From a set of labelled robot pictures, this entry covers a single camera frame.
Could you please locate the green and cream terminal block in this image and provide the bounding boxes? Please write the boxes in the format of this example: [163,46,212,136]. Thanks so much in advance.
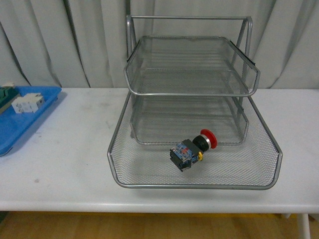
[0,83,20,114]

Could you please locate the silver mesh three-tier rack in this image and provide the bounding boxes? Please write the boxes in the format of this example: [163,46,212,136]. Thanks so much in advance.
[108,15,283,190]

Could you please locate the white circuit breaker module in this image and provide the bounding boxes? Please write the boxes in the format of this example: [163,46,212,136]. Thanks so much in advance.
[11,93,45,114]

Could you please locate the white curtain backdrop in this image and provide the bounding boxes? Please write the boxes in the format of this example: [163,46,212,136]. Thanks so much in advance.
[0,0,319,89]

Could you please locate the white table leg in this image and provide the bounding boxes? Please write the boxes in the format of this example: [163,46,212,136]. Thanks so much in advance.
[297,214,311,239]

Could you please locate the red emergency stop push button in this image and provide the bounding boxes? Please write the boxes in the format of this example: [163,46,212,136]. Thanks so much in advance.
[170,129,217,172]

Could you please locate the blue plastic tray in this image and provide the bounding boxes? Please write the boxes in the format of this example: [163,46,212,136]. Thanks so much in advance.
[0,86,61,156]

